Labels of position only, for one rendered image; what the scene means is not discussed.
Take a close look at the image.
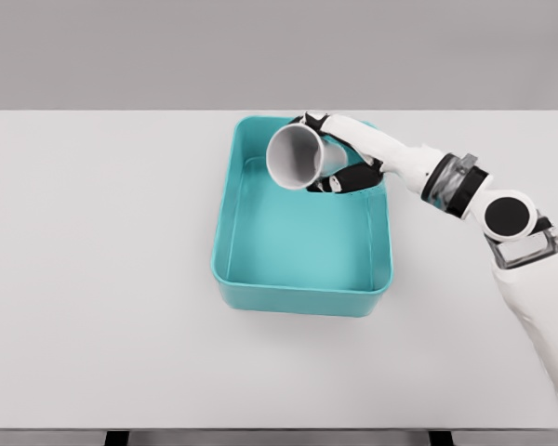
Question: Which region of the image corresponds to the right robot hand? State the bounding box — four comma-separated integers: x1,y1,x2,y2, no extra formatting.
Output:
288,111,394,194

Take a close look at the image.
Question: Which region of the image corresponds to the white paper cup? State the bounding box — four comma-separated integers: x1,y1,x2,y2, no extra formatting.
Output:
265,122,350,191

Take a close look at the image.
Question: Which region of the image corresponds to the teal plastic basket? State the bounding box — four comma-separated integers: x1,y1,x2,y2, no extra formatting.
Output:
211,115,395,320

